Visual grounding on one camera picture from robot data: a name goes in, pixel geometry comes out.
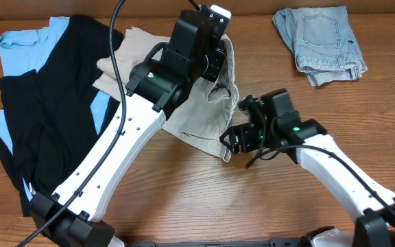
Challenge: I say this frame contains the light blue shirt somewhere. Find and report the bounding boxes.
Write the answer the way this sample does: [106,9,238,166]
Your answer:
[0,16,112,203]

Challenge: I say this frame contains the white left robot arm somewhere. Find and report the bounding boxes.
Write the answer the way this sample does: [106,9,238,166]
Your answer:
[29,4,231,247]

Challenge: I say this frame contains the folded light blue denim shorts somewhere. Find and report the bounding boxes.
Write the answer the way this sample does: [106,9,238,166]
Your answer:
[272,5,368,87]

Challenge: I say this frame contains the black garment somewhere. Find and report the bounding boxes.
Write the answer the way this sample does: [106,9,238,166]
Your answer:
[0,14,124,217]

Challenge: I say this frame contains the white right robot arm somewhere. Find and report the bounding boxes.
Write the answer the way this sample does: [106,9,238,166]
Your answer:
[219,89,395,246]

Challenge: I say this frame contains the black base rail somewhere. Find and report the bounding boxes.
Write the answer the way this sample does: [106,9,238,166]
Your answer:
[125,226,356,247]

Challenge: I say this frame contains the beige khaki shorts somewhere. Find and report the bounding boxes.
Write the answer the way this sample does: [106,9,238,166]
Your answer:
[92,26,240,163]

